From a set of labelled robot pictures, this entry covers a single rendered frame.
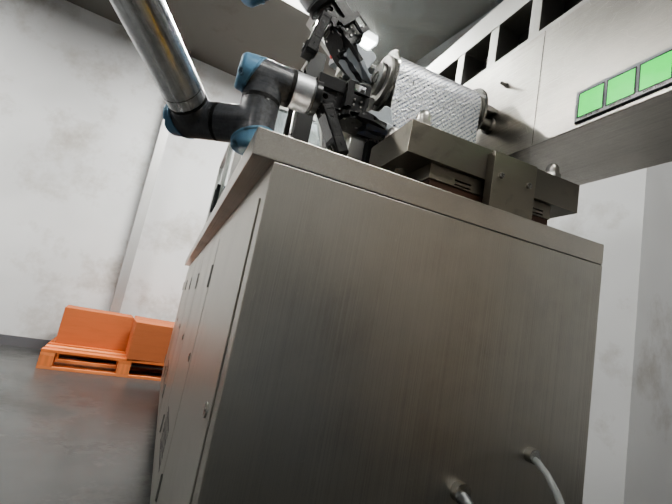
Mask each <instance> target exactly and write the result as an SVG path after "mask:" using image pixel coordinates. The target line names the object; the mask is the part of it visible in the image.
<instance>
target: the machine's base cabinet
mask: <svg viewBox="0 0 672 504"><path fill-rule="evenodd" d="M601 275H602V266H601V265H598V264H595V263H591V262H588V261H585V260H582V259H579V258H576V257H573V256H569V255H566V254H563V253H560V252H557V251H554V250H551V249H548V248H544V247H541V246H538V245H535V244H532V243H529V242H526V241H522V240H519V239H516V238H513V237H510V236H507V235H504V234H500V233H497V232H494V231H491V230H488V229H485V228H482V227H478V226H475V225H472V224H469V223H466V222H463V221H460V220H456V219H453V218H450V217H447V216H444V215H441V214H438V213H435V212H431V211H428V210H425V209H422V208H419V207H416V206H413V205H409V204H406V203H403V202H400V201H397V200H394V199H391V198H387V197H384V196H381V195H378V194H375V193H372V192H369V191H365V190H362V189H359V188H356V187H353V186H350V185H347V184H343V183H340V182H337V181H334V180H331V179H328V178H325V177H321V176H318V175H315V174H312V173H309V172H306V171H303V170H300V169H296V168H293V167H290V166H287V165H284V164H281V163H278V162H273V163H272V165H271V166H270V167H269V168H268V170H267V171H266V172H265V173H264V174H263V176H262V177H261V178H260V179H259V181H258V182H257V183H256V184H255V186H254V187H253V188H252V189H251V191H250V192H249V193H248V194H247V196H246V197H245V198H244V199H243V200H242V202H241V203H240V204H239V205H238V207H237V208H236V209H235V210H234V212H233V213H232V214H231V215H230V217H229V218H228V219H227V220H226V221H225V223H224V224H223V225H222V226H221V228H220V229H219V230H218V231H217V233H216V234H215V235H214V236H213V238H212V239H211V240H210V241H209V242H208V244H207V245H206V246H205V247H204V249H203V250H202V251H201V252H200V254H199V255H198V256H197V257H196V259H195V260H194V261H193V262H192V263H191V265H190V266H189V268H188V272H187V275H186V279H185V282H184V284H183V288H182V290H183V291H182V295H181V299H180V303H179V307H178V311H177V315H176V319H175V323H174V327H173V331H172V335H171V339H170V343H169V347H168V351H167V354H166V356H165V360H164V367H163V371H162V376H161V383H160V394H159V405H158V417H157V428H156V439H155V450H154V462H153V473H152V484H151V495H150V504H458V503H457V502H455V501H454V500H453V499H452V498H451V496H450V488H451V486H452V484H453V483H454V482H456V481H459V480H460V481H462V482H464V483H465V484H467V485H468V486H469V487H470V489H471V500H472V501H473V503H474V504H557V503H556V501H555V498H554V495H553V493H552V491H551V489H550V487H549V485H548V483H547V481H546V479H545V477H544V476H543V474H542V473H541V472H540V470H539V469H538V468H537V466H536V465H533V464H531V463H529V462H527V461H526V460H525V459H524V451H525V449H526V448H528V447H532V448H534V449H536V450H538V451H539V452H540V455H541V459H540V460H541V462H542V463H543V464H544V466H545V467H546V468H547V470H548V471H549V472H550V474H551V475H552V477H553V479H554V481H555V483H556V485H557V487H558V489H559V490H560V492H561V495H562V498H563V500H564V503H565V504H582V501H583V489H584V477H585V465H586V453H587V441H588V429H589V418H590V406H591V394H592V382H593V370H594V358H595V346H596V335H597V323H598V311H599V299H600V287H601Z"/></svg>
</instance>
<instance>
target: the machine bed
mask: <svg viewBox="0 0 672 504"><path fill-rule="evenodd" d="M273 162H278V163H281V164H284V165H287V166H290V167H293V168H296V169H300V170H303V171H306V172H309V173H312V174H315V175H318V176H321V177H325V178H328V179H331V180H334V181H337V182H340V183H343V184H347V185H350V186H353V187H356V188H359V189H362V190H365V191H369V192H372V193H375V194H378V195H381V196H384V197H387V198H391V199H394V200H397V201H400V202H403V203H406V204H409V205H413V206H416V207H419V208H422V209H425V210H428V211H431V212H435V213H438V214H441V215H444V216H447V217H450V218H453V219H456V220H460V221H463V222H466V223H469V224H472V225H475V226H478V227H482V228H485V229H488V230H491V231H494V232H497V233H500V234H504V235H507V236H510V237H513V238H516V239H519V240H522V241H526V242H529V243H532V244H535V245H538V246H541V247H544V248H548V249H551V250H554V251H557V252H560V253H563V254H566V255H569V256H573V257H576V258H579V259H582V260H585V261H588V262H591V263H595V264H598V265H602V263H603V252H604V245H603V244H600V243H597V242H594V241H591V240H588V239H585V238H582V237H579V236H576V235H573V234H571V233H568V232H565V231H562V230H559V229H556V228H553V227H550V226H547V225H544V224H541V223H539V222H536V221H533V220H530V219H527V218H524V217H521V216H518V215H515V214H512V213H509V212H506V211H504V210H501V209H498V208H495V207H492V206H489V205H486V204H483V203H480V202H477V201H474V200H472V199H469V198H466V197H463V196H460V195H457V194H454V193H451V192H448V191H445V190H442V189H440V188H437V187H434V186H431V185H428V184H425V183H422V182H419V181H416V180H413V179H410V178H407V177H405V176H402V175H399V174H396V173H393V172H390V171H387V170H384V169H381V168H378V167H375V166H373V165H370V164H367V163H364V162H361V161H358V160H355V159H352V158H349V157H346V156H343V155H341V154H338V153H335V152H332V151H329V150H326V149H323V148H320V147H317V146H314V145H311V144H308V143H306V142H303V141H300V140H297V139H294V138H291V137H288V136H285V135H282V134H279V133H276V132H274V131H271V130H268V129H265V128H262V127H258V128H257V130H256V132H255V133H254V135H253V137H252V139H251V141H250V143H249V145H248V146H247V148H246V150H245V152H244V154H243V156H242V157H241V159H240V161H239V163H238V165H237V167H236V168H235V170H234V172H233V174H232V176H231V178H230V180H229V181H228V183H227V185H226V187H225V189H224V191H223V192H222V194H221V196H220V198H219V200H218V202H217V203H216V205H215V207H214V209H213V211H212V213H211V215H210V216H209V218H208V220H207V222H206V224H205V226H204V227H203V229H202V231H201V233H200V235H199V237H198V239H197V240H196V242H195V244H194V246H193V248H192V250H191V251H190V253H189V255H188V257H187V259H186V261H185V265H186V266H190V265H191V263H192V262H193V261H194V260H195V259H196V257H197V256H198V255H199V254H200V252H201V251H202V250H203V249H204V247H205V246H206V245H207V244H208V242H209V241H210V240H211V239H212V238H213V236H214V235H215V234H216V233H217V231H218V230H219V229H220V228H221V226H222V225H223V224H224V223H225V221H226V220H227V219H228V218H229V217H230V215H231V214H232V213H233V212H234V210H235V209H236V208H237V207H238V205H239V204H240V203H241V202H242V200H243V199H244V198H245V197H246V196H247V194H248V193H249V192H250V191H251V189H252V188H253V187H254V186H255V184H256V183H257V182H258V181H259V179H260V178H261V177H262V176H263V174H264V173H265V172H266V171H267V170H268V168H269V167H270V166H271V165H272V163H273Z"/></svg>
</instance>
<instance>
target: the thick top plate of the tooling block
mask: <svg viewBox="0 0 672 504"><path fill-rule="evenodd" d="M492 152H494V151H493V150H490V149H488V148H485V147H483V146H480V145H478V144H475V143H473V142H470V141H468V140H465V139H463V138H460V137H458V136H455V135H453V134H450V133H448V132H445V131H443V130H440V129H438V128H435V127H433V126H430V125H428V124H425V123H423V122H420V121H418V120H415V119H412V120H410V121H409V122H407V123H406V124H405V125H403V126H402V127H400V128H399V129H398V130H396V131H395V132H393V133H392V134H391V135H389V136H388V137H386V138H385V139H384V140H382V141H381V142H379V143H378V144H376V145H375V146H374V147H372V148H371V154H370V159H369V164H370V165H373V166H375V167H378V168H381V169H384V170H387V171H390V172H393V173H394V171H395V168H404V169H406V175H407V174H409V173H411V172H413V171H415V170H417V169H419V168H421V167H424V166H426V165H428V164H430V163H433V164H436V165H439V166H442V167H444V168H447V169H450V170H453V171H455V172H458V173H461V174H463V175H466V176H469V177H472V178H474V179H477V180H480V181H483V182H485V176H486V169H487V162H488V154H490V153H492ZM579 189H580V185H577V184H575V183H572V182H570V181H567V180H565V179H562V178H560V177H557V176H555V175H552V174H550V173H547V172H545V171H542V170H540V169H537V176H536V185H535V193H534V200H535V201H537V202H540V203H543V204H546V205H548V206H551V210H550V218H555V217H560V216H566V215H571V214H576V213H577V209H578V199H579Z"/></svg>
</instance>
